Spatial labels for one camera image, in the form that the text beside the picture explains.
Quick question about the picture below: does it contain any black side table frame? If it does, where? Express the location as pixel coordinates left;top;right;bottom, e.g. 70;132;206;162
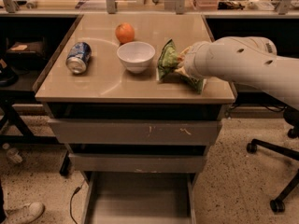
0;93;72;177

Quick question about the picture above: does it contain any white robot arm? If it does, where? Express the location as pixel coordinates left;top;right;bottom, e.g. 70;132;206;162
178;36;299;109

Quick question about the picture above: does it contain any white ceramic bowl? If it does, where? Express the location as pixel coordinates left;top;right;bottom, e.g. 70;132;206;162
117;41;155;74

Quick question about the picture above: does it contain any green jalapeno chip bag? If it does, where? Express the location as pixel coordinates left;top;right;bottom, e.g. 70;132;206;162
157;39;206;94

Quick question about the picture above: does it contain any black office chair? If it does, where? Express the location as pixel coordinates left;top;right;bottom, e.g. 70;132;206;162
245;105;299;213

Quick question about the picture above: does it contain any black floor cable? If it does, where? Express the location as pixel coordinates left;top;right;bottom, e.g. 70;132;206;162
68;180;86;224

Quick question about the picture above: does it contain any orange fruit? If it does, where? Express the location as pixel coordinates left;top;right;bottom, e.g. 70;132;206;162
115;22;135;44

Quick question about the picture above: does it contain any grey middle drawer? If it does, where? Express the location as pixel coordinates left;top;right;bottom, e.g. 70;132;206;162
69;154;206;174

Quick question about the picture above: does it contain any grey drawer cabinet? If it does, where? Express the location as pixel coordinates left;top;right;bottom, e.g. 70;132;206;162
32;13;237;224

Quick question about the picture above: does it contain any white sneaker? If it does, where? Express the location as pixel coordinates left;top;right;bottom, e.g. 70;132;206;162
1;202;45;224

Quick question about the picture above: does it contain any open grey bottom drawer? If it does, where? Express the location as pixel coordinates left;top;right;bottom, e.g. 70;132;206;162
81;173;196;224

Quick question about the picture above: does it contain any clear plastic bottle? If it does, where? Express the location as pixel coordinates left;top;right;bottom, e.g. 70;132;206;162
2;143;23;164

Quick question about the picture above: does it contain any grey top drawer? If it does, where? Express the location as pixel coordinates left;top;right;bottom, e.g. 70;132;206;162
49;119;221;146

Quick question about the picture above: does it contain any blue soda can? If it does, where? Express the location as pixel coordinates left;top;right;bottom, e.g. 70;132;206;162
65;42;92;75

